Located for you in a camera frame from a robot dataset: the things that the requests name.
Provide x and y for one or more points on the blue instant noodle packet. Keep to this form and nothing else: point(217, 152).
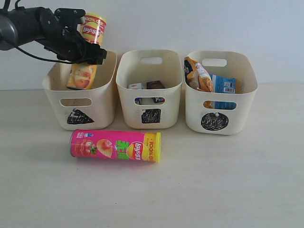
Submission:
point(226, 86)

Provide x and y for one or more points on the cream bin with circle mark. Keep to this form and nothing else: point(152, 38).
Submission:
point(199, 114)

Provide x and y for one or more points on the white blue milk carton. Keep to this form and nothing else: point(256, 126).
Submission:
point(136, 86)

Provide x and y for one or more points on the orange instant noodle packet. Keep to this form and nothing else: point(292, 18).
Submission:
point(197, 76)

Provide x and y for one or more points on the pink Lays chips can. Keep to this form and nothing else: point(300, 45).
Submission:
point(116, 145)

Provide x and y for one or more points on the purple milk carton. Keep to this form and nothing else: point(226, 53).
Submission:
point(156, 85)

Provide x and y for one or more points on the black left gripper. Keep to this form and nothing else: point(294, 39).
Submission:
point(60, 35)

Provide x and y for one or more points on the yellow Lays chips can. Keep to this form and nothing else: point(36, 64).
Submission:
point(82, 76)

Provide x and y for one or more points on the cream bin with square mark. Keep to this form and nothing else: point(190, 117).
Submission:
point(142, 66)

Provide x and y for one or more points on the cream bin with triangle mark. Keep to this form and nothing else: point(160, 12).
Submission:
point(83, 109)

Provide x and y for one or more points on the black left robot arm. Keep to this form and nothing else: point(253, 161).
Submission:
point(21, 26)

